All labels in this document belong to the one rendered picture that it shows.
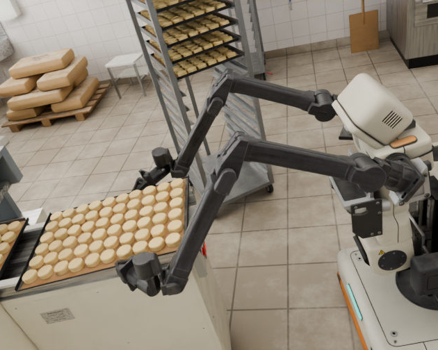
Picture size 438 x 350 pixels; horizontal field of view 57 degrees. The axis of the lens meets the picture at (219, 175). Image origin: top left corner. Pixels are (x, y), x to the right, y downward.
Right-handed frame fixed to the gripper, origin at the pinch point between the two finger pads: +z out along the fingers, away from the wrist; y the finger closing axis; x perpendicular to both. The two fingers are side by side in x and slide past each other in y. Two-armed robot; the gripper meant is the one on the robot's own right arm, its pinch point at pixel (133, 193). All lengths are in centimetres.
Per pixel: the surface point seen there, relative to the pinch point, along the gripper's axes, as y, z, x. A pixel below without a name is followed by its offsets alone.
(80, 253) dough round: 2.0, 31.5, 11.7
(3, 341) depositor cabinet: -16, 66, -2
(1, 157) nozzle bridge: 25, 26, -43
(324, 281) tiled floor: -96, -59, 38
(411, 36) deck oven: -72, -324, -23
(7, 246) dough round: 2, 45, -22
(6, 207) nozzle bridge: 1, 34, -52
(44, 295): -8.3, 47.4, 3.1
